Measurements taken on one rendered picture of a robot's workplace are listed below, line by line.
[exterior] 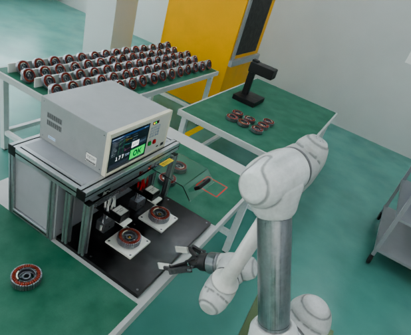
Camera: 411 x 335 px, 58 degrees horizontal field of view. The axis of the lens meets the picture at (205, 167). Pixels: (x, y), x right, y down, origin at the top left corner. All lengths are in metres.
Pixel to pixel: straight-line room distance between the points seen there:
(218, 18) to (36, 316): 4.28
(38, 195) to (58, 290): 0.42
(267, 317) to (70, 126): 1.06
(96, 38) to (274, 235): 4.94
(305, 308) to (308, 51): 5.61
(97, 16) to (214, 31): 1.63
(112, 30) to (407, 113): 4.56
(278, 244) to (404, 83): 5.59
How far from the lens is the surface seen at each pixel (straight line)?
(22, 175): 1.80
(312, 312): 1.39
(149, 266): 1.74
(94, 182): 1.57
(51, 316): 1.58
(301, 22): 6.67
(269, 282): 1.15
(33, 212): 1.86
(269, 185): 0.95
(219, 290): 1.36
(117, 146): 1.57
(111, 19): 5.50
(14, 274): 1.66
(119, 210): 1.75
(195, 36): 5.32
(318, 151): 1.11
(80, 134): 1.62
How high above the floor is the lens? 2.05
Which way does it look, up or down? 30 degrees down
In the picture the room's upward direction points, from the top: 18 degrees clockwise
